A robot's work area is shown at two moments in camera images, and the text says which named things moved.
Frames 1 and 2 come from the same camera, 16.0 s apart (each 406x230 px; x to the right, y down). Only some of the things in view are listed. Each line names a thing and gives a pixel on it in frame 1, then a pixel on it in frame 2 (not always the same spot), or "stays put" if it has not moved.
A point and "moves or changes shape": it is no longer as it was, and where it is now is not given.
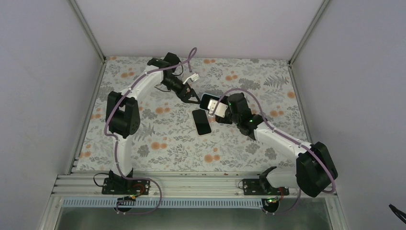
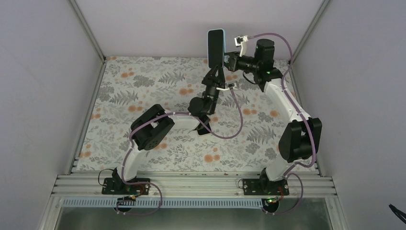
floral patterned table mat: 167,142 stays put
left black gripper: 180,95 to 218,81
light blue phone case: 205,98 moves or changes shape
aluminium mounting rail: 163,185 stays put
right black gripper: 219,120 to 232,63
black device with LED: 115,186 stays put
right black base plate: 256,187 stays put
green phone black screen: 204,100 moves or changes shape
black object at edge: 397,211 stays put
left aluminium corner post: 87,30 stays put
